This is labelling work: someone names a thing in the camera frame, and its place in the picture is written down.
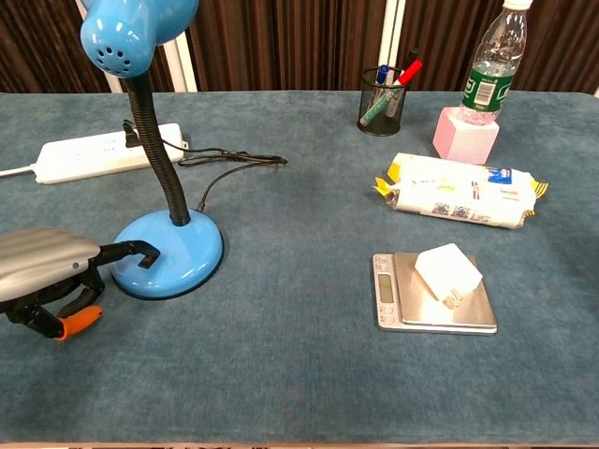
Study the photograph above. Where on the silver digital scale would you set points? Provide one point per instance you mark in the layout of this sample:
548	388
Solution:
421	304

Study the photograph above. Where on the white charger plug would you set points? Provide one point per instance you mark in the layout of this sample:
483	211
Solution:
444	271

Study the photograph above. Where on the blue table cloth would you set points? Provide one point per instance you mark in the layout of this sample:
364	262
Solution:
290	351

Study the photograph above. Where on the yellow white snack package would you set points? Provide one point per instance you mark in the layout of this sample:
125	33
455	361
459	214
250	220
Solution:
468	196

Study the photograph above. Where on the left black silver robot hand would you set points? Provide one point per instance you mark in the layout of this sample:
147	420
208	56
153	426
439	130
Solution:
42	262

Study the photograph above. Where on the red capped marker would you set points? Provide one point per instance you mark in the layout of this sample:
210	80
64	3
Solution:
412	71

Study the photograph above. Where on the blue desk lamp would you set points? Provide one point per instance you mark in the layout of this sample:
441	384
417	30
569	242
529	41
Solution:
187	252

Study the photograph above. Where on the white power strip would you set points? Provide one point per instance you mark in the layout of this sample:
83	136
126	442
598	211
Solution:
84	159

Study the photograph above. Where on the black mesh pen holder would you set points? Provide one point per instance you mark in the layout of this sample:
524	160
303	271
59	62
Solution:
395	124

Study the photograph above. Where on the dark brown curtain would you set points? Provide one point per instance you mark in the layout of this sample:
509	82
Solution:
281	42

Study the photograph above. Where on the blue capped marker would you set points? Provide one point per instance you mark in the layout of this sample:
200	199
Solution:
383	72

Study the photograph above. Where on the pink cube box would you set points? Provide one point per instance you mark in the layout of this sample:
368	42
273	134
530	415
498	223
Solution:
463	140

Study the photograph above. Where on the black capped marker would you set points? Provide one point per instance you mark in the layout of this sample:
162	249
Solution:
413	55

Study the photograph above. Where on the clear plastic water bottle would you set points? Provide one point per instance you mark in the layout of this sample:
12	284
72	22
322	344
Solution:
486	93

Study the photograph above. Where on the green patterned marker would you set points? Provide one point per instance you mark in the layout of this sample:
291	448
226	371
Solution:
374	110

